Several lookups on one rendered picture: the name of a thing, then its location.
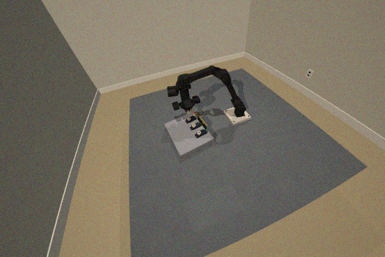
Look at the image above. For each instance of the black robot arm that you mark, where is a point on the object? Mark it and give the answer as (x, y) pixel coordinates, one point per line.
(184, 81)

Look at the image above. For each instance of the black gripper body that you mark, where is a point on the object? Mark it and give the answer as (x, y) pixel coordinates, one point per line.
(176, 104)

